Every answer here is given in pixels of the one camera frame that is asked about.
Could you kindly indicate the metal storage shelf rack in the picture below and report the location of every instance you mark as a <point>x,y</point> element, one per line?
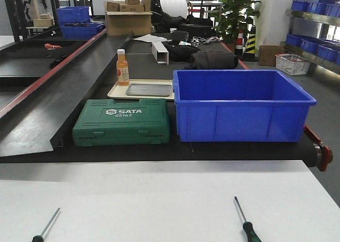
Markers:
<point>312,27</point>

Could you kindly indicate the large blue plastic bin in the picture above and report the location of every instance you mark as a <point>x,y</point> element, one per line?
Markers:
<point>239,105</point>

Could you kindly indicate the square metal tube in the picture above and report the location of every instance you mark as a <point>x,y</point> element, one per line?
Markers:
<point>160,53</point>

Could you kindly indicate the green potted plant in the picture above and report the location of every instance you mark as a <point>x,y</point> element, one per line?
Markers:
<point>235,15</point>

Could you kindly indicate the brown cardboard box on floor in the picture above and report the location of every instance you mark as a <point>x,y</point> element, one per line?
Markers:
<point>267,54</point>

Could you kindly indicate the red white traffic cone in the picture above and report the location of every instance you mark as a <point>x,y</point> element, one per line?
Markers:
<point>239,44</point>

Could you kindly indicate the small metal tray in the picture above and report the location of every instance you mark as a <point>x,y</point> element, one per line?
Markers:
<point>149,90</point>

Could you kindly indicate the green SATA tool case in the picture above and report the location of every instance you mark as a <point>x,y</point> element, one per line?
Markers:
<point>104,122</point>

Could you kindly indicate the yellow black traffic cone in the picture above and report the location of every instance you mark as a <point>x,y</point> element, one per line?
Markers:
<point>249,54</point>

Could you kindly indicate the green-handled screwdriver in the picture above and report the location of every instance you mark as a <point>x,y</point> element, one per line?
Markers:
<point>40,237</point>
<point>247,226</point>

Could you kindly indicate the large cardboard box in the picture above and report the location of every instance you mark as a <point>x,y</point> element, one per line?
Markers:
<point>124,23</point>

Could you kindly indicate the orange juice bottle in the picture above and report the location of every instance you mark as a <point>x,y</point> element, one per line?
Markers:
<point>122,68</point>

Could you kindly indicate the blue bin on far table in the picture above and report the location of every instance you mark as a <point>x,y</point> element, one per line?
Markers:
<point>82,32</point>

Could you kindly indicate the cream plastic tray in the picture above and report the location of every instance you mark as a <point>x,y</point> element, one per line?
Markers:
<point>119,92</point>

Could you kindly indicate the dark grey cloth bundle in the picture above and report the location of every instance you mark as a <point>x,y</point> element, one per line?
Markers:
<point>213,60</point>

